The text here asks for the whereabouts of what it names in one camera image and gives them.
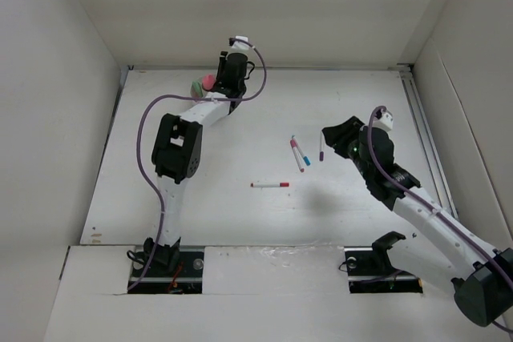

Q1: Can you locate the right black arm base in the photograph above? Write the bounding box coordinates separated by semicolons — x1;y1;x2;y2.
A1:
338;231;423;294

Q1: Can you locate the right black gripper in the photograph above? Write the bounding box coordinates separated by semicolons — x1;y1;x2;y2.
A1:
322;115;373;180

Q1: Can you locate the pink capped white marker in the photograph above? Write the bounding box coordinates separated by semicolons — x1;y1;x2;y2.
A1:
289;139;305;173

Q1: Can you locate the red capped white marker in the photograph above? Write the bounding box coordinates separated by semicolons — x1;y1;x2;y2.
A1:
250;182;289;188

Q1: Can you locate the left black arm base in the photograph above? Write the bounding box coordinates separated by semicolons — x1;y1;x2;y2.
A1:
127;238;204;295

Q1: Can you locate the pink capped glue bottle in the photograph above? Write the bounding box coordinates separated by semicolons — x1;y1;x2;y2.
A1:
201;74;216;91

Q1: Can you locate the white round divided container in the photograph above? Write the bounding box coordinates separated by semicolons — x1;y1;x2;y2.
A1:
190;74;216;100

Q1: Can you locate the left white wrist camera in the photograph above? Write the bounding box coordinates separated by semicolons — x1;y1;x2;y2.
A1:
228;36;253;53

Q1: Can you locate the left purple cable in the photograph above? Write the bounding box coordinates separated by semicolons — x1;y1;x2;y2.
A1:
127;39;269;293

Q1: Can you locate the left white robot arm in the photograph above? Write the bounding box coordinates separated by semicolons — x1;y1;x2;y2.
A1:
144;51;249;276

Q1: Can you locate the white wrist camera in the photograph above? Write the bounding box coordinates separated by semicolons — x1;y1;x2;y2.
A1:
373;106;394;132
228;36;253;53

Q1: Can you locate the blue capped white marker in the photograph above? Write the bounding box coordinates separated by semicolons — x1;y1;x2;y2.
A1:
291;135;311;167

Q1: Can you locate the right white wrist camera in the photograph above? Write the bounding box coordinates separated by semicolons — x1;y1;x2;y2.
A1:
373;106;394;132

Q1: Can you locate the purple capped white marker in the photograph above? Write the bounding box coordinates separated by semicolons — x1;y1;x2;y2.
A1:
319;131;325;162

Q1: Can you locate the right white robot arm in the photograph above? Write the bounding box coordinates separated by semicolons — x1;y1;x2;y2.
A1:
321;116;512;327

